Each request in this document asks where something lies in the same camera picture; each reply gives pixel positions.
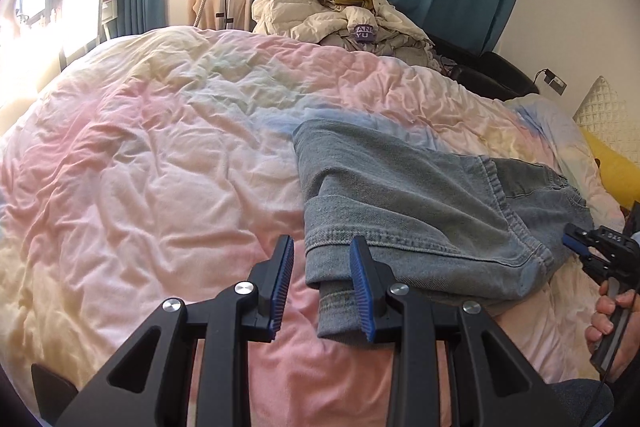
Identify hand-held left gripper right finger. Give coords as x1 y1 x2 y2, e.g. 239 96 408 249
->
348 235 561 427

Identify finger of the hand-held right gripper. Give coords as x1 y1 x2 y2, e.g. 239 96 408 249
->
562 223 604 254
579 251 614 283

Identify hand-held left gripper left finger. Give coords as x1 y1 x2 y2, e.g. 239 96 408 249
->
55 234 296 427

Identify person's right hand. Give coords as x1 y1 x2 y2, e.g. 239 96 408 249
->
585 279 640 379

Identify yellow pillow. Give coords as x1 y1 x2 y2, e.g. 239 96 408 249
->
579 129 640 211

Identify pastel pillow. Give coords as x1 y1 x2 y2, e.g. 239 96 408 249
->
504 94 627 208

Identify white quilted pillow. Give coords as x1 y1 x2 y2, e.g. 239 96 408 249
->
572 75 632 154

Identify person's leg dark trousers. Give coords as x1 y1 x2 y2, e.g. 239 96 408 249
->
542 377 617 427

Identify pastel tie-dye bed duvet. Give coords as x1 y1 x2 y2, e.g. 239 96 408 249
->
0 26 627 409

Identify black leather sofa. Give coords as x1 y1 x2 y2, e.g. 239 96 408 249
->
429 34 542 101

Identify grey crumpled garment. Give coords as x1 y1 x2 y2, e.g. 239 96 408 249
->
319 29 442 71

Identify white garment purple print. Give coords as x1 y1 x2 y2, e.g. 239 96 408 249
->
342 6 379 46

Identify cream quilted comforter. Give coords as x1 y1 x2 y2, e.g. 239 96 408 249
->
250 0 437 58

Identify white chair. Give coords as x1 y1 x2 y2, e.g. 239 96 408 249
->
58 0 106 71

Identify white desk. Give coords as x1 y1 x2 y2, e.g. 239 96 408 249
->
0 0 122 108

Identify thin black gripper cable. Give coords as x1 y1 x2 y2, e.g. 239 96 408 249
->
596 369 614 427

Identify grey wall socket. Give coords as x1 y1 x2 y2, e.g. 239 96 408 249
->
542 67 569 96

